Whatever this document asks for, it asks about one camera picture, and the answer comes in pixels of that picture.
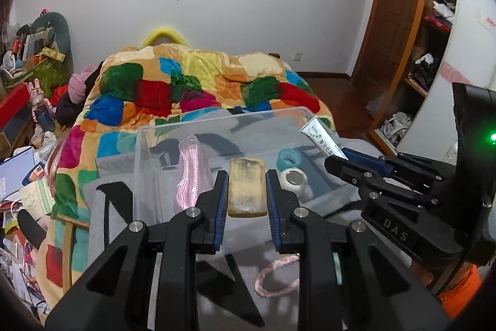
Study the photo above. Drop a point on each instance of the yellow pillow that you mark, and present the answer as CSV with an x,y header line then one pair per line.
x,y
164,33

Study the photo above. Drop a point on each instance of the pile of books and papers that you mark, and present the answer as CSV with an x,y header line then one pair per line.
x,y
23,191

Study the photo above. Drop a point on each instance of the person's right forearm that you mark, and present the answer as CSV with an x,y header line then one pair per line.
x,y
461,290

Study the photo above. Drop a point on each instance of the wooden wardrobe shelf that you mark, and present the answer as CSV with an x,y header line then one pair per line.
x,y
420,44

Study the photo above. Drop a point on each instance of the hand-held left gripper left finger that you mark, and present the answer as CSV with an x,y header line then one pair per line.
x,y
220,212

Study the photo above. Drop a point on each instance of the colourful patchwork blanket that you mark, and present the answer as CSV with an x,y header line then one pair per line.
x,y
155,94

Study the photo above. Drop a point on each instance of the teal tape roll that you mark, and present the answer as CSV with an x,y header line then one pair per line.
x,y
288,159

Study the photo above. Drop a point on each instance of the brown wooden door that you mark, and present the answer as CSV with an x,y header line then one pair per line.
x,y
391,13

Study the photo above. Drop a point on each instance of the pink knitted hat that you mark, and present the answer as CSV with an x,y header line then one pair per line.
x,y
79,86

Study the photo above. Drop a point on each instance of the pile of dark clothes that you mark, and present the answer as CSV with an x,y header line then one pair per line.
x,y
426,71

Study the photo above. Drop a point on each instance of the white wardrobe door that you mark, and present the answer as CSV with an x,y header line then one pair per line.
x,y
465,51

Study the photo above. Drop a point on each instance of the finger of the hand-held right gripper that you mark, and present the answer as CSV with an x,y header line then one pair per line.
x,y
364,159
345,168

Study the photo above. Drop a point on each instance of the pink rabbit toy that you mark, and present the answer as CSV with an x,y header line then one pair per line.
x,y
40,104

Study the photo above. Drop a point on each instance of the white tape roll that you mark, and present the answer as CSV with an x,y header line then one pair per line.
x,y
296,183

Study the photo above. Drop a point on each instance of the white wall socket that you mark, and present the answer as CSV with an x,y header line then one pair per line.
x,y
297,56

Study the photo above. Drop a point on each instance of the tan rectangular block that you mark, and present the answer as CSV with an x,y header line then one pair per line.
x,y
247,187

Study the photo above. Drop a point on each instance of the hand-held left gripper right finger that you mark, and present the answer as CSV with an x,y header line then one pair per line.
x,y
273,212

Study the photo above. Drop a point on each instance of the white handbag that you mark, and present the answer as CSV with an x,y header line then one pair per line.
x,y
395,125

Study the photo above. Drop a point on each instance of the white ointment tube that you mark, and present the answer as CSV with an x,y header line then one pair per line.
x,y
323,137

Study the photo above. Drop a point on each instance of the grey green plush cushion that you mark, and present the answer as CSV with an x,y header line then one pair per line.
x,y
58,28

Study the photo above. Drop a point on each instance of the clear plastic storage box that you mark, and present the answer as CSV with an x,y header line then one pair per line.
x,y
217,127

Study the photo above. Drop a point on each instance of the red box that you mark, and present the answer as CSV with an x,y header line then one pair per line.
x,y
13,106

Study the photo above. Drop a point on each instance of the green patterned box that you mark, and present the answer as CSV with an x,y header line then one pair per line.
x,y
52,77

